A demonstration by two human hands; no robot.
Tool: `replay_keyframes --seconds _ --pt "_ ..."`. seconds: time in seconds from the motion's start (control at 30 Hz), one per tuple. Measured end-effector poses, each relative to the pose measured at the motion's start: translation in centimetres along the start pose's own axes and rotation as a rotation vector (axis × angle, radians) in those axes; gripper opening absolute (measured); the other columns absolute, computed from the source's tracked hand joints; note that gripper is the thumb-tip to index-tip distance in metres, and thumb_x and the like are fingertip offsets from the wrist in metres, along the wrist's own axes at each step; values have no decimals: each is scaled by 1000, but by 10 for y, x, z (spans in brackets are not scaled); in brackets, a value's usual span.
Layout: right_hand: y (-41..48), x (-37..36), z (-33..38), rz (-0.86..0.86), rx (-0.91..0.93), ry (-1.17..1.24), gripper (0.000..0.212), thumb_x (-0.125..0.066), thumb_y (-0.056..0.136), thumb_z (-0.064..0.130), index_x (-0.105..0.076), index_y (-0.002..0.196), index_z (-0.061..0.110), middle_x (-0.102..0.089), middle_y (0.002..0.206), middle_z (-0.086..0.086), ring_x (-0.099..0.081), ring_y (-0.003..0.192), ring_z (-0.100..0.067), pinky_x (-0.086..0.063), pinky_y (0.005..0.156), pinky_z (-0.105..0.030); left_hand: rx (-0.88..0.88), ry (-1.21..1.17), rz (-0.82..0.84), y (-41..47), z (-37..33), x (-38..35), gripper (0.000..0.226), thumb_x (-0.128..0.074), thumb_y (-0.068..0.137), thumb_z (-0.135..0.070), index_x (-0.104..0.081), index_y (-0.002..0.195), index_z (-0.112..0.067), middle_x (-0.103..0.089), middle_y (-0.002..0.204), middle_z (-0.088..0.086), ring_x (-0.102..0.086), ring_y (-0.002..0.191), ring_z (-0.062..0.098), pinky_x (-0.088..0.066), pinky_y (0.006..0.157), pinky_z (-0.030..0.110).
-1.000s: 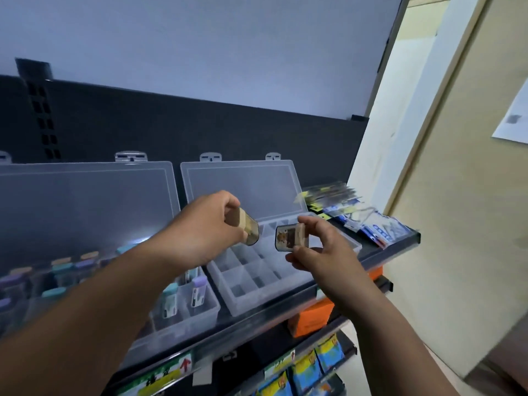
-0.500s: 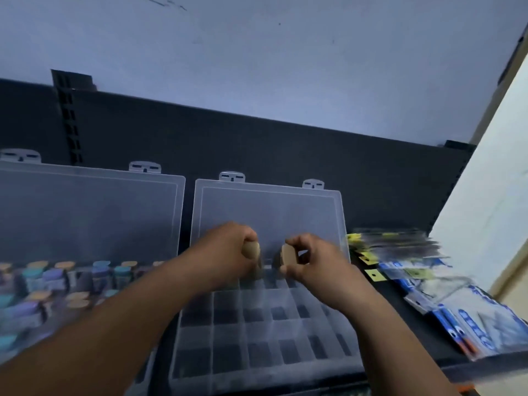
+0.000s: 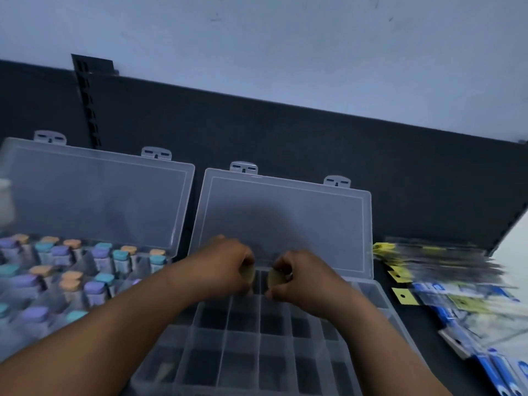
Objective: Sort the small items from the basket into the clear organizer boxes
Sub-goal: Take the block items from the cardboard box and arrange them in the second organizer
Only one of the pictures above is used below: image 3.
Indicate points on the person's right hand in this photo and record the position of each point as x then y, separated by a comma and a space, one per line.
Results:
317, 288

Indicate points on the person's left hand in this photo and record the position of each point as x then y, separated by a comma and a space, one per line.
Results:
218, 272

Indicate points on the brown eraser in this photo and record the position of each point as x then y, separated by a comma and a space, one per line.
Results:
274, 278
248, 275

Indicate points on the row of small tubes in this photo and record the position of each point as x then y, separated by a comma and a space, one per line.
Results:
62, 251

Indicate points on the person's left forearm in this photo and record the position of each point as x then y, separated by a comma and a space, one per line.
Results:
90, 350

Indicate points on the person's right forearm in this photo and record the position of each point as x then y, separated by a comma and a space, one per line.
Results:
383, 358

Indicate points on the narrow black shelf back panel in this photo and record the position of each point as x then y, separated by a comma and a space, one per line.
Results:
330, 160

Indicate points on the heap of yellow blue packets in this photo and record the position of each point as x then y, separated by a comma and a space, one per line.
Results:
453, 263

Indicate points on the black slotted shelf upright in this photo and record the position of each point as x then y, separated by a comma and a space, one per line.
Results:
93, 63

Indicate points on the wide black shelf back panel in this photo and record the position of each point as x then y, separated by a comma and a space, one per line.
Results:
37, 98

